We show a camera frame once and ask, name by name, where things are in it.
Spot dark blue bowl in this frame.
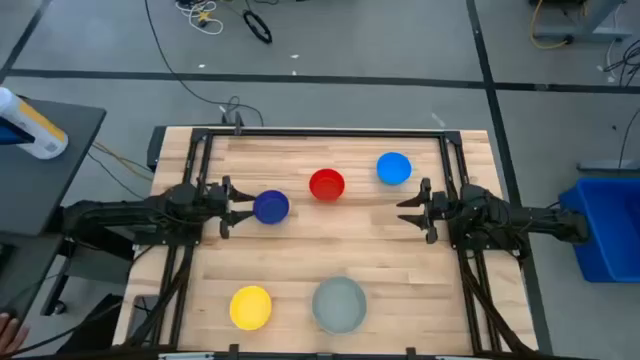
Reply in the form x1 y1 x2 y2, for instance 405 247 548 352
252 189 291 225

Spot white bottle with yellow label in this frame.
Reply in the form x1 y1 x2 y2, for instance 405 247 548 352
0 87 69 160

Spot yellow floor cable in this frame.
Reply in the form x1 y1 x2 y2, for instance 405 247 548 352
529 0 572 51

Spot long black floor cable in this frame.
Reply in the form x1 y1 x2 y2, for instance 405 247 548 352
144 0 265 127

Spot dark grey side table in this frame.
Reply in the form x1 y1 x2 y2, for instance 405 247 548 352
0 97 107 321

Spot black cable bundle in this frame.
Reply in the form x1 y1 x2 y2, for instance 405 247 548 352
602 39 640 89

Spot light blue bowl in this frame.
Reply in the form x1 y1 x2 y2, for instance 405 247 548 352
376 151 413 186

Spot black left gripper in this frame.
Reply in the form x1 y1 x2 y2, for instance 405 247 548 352
207 174 258 240

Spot black aluminium table frame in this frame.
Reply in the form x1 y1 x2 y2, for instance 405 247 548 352
149 124 539 360

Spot blue plastic bin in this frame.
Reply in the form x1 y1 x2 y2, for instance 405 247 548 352
558 177 640 284

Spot thin yellow-green cables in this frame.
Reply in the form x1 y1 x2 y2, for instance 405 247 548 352
92 142 154 182

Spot black coiled cable ring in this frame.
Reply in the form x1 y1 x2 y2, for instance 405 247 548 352
242 9 274 45

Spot large grey bowl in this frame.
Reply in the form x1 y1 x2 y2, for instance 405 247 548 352
311 275 368 335

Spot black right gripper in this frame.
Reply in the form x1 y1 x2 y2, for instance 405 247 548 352
395 177 452 246

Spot yellow bowl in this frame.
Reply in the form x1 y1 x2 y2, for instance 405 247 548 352
229 285 273 332

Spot white floor cable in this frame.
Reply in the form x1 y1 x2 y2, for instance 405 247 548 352
174 0 225 36

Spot person's hand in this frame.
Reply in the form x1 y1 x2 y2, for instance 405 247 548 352
0 312 30 356

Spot grey stand base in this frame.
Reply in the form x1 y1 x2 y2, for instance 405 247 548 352
532 0 634 44

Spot red bowl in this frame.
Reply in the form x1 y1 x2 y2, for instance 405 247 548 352
308 168 346 203

